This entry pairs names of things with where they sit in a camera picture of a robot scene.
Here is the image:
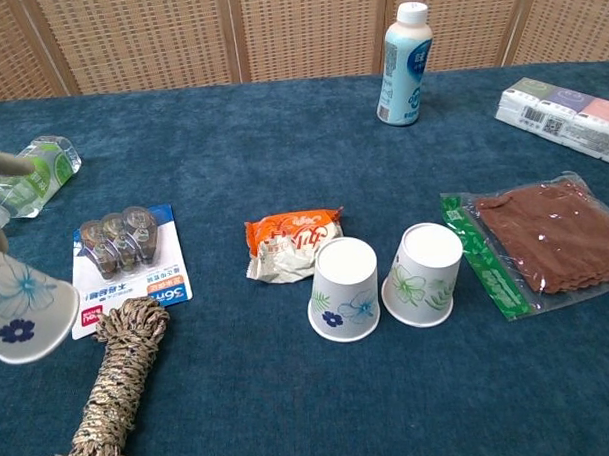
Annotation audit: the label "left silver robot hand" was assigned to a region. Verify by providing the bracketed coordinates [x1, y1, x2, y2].
[0, 146, 39, 255]

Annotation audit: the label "white floral paper cup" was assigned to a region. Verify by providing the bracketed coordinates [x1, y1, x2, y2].
[0, 240, 83, 366]
[378, 220, 467, 330]
[304, 234, 383, 345]

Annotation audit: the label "clear bottle green label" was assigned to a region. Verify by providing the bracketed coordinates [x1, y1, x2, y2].
[0, 134, 84, 234]

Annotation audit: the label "correction tape blister pack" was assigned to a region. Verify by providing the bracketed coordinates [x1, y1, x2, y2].
[67, 202, 195, 341]

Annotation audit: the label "wicker folding screen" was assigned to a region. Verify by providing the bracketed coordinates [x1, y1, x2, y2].
[0, 0, 609, 103]

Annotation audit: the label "orange white snack packet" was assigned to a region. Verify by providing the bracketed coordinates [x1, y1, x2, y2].
[243, 205, 347, 287]

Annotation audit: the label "white drink bottle blue label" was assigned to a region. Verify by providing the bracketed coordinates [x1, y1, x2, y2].
[373, 0, 437, 129]

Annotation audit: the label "blue tablecloth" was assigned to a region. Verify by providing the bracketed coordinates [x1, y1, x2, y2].
[0, 60, 609, 456]

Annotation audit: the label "pastel tissue multipack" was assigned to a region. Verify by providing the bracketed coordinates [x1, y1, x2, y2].
[492, 74, 609, 173]

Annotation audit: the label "zip bag brown cloths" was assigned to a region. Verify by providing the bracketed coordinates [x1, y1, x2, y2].
[440, 169, 609, 325]

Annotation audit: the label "camouflage rope bundle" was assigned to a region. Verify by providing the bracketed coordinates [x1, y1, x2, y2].
[25, 295, 176, 456]

